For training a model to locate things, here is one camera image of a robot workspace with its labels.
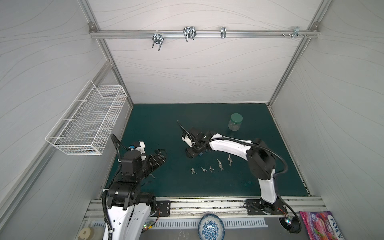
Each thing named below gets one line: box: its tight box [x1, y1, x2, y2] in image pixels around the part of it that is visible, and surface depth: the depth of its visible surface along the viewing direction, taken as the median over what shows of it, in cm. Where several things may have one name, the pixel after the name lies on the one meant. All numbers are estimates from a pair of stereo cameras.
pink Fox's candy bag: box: [299, 210, 346, 240], surface depth 69 cm
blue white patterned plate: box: [197, 213, 226, 240], surface depth 69 cm
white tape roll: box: [77, 227, 96, 240], surface depth 60 cm
